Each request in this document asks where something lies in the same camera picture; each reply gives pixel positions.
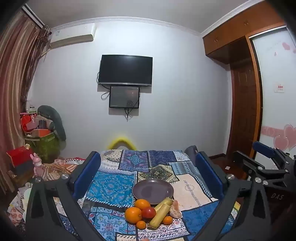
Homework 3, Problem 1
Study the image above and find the white air conditioner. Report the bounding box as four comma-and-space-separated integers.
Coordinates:
50, 23, 97, 49

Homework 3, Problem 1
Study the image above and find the large orange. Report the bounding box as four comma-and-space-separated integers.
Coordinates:
134, 199, 151, 210
125, 207, 142, 224

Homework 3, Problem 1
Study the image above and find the striped brown curtain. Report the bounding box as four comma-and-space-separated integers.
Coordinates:
0, 7, 51, 193

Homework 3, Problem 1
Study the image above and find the green storage box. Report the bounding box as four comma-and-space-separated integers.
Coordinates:
25, 132, 62, 163

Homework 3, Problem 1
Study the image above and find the grey round plate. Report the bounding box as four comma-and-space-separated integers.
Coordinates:
132, 178, 174, 205

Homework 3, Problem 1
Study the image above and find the red tomato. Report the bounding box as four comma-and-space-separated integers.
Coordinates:
142, 206, 156, 219

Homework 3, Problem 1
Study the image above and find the short yellow sugarcane piece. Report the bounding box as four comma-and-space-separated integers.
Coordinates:
154, 197, 174, 211

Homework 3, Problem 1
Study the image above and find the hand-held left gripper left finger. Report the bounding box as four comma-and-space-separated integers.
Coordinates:
25, 151, 102, 241

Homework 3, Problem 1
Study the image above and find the peeled pomelo piece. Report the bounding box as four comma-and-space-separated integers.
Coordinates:
170, 200, 183, 219

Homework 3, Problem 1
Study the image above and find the wooden overhead cabinet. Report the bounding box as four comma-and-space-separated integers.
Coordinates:
202, 1, 287, 65

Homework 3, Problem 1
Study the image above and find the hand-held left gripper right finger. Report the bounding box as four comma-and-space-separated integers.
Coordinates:
185, 151, 271, 241

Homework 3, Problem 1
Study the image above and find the black looped wall cable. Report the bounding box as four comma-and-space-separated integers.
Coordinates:
97, 72, 111, 100

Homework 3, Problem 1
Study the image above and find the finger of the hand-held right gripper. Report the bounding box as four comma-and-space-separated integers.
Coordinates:
252, 141, 295, 171
232, 150, 289, 188

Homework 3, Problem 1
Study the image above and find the red bag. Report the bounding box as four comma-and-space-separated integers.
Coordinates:
20, 113, 38, 133

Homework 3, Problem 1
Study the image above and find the brown wooden door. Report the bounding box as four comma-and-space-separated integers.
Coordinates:
229, 61, 257, 157

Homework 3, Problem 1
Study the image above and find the yellow curved object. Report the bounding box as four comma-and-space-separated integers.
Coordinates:
107, 137, 137, 150

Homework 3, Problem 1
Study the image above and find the grey plush pillow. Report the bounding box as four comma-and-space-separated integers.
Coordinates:
37, 105, 67, 142

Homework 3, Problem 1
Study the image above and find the white sliding wardrobe door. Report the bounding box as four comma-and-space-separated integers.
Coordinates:
252, 29, 296, 160

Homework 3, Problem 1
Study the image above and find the small black wall monitor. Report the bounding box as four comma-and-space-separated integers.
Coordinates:
109, 86, 140, 109

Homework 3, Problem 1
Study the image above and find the blue patchwork tablecloth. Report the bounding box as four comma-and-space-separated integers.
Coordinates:
53, 148, 241, 241

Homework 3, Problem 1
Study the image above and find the red gift box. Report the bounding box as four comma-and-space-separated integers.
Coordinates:
6, 146, 35, 168

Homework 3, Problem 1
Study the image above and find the grey cushion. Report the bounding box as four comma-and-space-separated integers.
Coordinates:
185, 146, 199, 167

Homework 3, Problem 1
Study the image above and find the orange flat box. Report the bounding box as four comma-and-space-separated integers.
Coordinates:
31, 128, 50, 138

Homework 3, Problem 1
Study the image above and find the black wall television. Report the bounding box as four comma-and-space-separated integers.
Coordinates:
97, 55, 153, 87

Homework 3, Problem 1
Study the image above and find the pink bunny toy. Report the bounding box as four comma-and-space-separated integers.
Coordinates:
30, 153, 44, 178

